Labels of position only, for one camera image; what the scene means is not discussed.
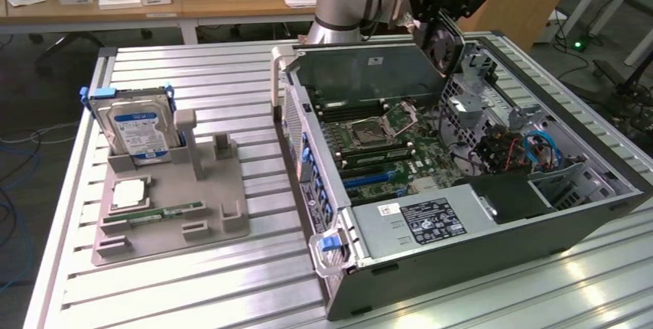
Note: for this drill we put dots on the green RAM stick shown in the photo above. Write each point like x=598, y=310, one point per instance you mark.
x=153, y=214

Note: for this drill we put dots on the grey parts rack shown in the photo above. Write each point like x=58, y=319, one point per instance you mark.
x=168, y=191

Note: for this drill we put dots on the wooden cabinet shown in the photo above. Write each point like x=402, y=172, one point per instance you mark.
x=525, y=0

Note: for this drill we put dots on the metal socket cover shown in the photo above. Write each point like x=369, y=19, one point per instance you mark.
x=402, y=116

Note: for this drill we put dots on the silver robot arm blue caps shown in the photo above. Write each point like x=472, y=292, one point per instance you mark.
x=341, y=4

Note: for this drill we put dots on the blue expansion slot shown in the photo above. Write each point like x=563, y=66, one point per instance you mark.
x=369, y=179

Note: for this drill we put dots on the open dark PC case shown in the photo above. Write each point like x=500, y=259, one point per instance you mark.
x=458, y=279

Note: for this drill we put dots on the black computer fan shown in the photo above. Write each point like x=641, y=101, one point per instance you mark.
x=441, y=49

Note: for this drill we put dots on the white paper note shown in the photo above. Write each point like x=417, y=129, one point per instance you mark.
x=25, y=1

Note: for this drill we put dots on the black chair base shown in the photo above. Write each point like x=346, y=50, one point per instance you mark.
x=56, y=47

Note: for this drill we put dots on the CPU socket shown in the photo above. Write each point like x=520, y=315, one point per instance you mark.
x=366, y=132

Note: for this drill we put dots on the small silver heatsink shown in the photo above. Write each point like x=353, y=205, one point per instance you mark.
x=425, y=184

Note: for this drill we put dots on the black RAM stick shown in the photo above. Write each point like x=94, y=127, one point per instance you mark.
x=374, y=157

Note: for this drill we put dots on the perforated metal drive cage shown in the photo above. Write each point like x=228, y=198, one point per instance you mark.
x=469, y=107

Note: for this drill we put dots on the blue card retainer row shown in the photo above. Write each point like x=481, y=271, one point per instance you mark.
x=305, y=149

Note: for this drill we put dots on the white desk frame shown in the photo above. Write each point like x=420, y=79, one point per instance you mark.
x=637, y=49

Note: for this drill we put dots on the grey power supply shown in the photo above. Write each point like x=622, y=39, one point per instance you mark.
x=388, y=229

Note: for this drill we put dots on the hard disk in blue caddy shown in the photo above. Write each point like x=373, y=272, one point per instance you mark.
x=137, y=130

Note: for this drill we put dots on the green indicator light device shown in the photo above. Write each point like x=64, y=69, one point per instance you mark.
x=577, y=44

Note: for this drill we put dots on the grey metal disk bay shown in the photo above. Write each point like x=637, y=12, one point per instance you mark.
x=586, y=183

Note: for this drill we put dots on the blue case latch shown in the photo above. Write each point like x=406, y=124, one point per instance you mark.
x=326, y=245

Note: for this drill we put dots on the green motherboard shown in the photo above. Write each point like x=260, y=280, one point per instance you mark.
x=422, y=160

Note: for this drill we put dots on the black floor equipment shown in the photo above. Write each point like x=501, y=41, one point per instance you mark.
x=627, y=92

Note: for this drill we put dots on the silver CPU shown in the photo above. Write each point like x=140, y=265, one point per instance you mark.
x=126, y=195

